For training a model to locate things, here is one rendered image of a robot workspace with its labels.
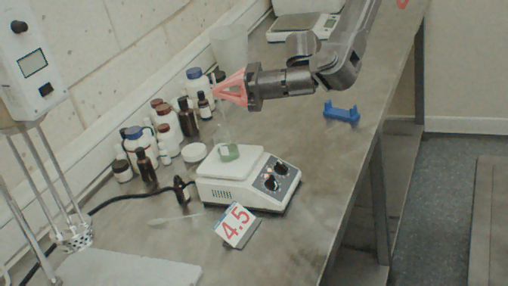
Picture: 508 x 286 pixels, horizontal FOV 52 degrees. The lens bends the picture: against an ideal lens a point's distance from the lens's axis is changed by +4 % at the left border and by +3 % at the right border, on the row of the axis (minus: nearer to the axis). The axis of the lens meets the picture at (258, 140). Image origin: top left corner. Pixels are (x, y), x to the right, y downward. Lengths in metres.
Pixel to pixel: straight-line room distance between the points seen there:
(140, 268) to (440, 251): 1.29
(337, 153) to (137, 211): 0.49
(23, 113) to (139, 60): 0.83
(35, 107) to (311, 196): 0.60
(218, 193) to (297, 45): 0.36
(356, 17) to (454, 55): 1.55
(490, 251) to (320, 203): 0.60
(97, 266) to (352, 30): 0.67
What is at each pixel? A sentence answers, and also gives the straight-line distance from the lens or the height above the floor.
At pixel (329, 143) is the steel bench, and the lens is 1.27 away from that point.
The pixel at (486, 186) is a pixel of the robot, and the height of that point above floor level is 0.36.
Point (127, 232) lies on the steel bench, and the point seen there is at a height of 0.75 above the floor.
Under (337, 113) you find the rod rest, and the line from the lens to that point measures 1.38.
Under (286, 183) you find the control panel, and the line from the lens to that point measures 1.10.
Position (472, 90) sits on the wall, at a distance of 2.59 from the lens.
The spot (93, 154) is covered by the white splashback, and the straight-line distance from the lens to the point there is 1.34.
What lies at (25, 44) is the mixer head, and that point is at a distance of 0.75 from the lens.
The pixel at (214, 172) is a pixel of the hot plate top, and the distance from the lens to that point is 1.09.
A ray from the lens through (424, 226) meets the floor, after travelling 2.15.
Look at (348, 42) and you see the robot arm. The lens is 0.96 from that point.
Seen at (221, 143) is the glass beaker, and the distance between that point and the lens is 1.08.
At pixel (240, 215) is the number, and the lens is 1.06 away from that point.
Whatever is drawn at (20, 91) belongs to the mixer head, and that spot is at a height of 1.20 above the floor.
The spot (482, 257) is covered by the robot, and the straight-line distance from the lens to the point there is 1.54.
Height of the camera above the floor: 1.43
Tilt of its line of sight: 31 degrees down
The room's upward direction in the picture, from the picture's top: 12 degrees counter-clockwise
